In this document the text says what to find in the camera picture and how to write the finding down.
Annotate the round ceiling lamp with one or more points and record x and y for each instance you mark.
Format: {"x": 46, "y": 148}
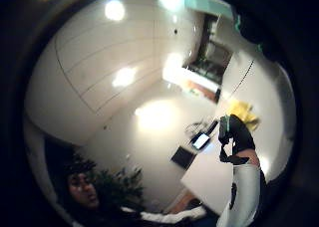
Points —
{"x": 114, "y": 10}

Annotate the black flat keyboard case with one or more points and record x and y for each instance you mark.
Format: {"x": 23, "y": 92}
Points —
{"x": 183, "y": 157}

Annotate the yellow soft cloth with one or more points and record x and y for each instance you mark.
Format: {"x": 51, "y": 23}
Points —
{"x": 244, "y": 111}

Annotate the green potted plant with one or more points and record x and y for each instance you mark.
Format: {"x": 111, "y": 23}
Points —
{"x": 116, "y": 187}

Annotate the the person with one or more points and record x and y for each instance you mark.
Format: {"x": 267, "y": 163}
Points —
{"x": 83, "y": 190}

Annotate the dark open shelf unit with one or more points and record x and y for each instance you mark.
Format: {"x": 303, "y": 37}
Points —
{"x": 212, "y": 54}

